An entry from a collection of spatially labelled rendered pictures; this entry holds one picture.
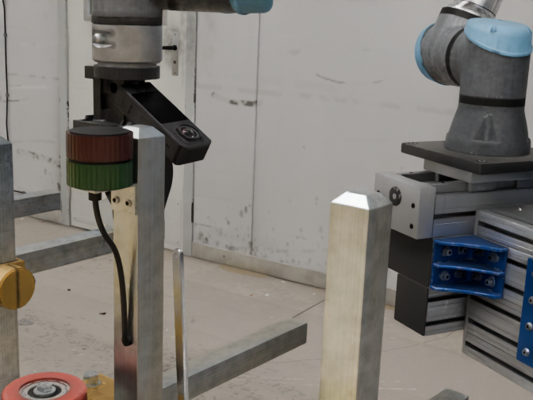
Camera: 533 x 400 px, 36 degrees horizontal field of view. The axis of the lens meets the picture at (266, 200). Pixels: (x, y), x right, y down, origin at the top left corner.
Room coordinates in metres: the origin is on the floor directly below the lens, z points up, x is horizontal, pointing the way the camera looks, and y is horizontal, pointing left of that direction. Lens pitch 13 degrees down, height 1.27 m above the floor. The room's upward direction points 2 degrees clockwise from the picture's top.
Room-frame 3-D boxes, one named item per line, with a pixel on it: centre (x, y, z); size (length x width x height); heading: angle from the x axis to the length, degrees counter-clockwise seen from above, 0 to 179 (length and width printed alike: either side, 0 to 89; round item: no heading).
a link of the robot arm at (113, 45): (0.88, 0.16, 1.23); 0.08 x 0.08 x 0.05
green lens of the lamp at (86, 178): (0.72, 0.15, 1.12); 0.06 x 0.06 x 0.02
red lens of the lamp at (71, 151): (0.72, 0.15, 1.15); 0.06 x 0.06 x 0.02
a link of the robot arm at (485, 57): (1.47, -0.40, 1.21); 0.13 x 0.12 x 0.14; 20
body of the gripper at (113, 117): (0.89, 0.16, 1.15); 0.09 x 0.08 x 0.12; 50
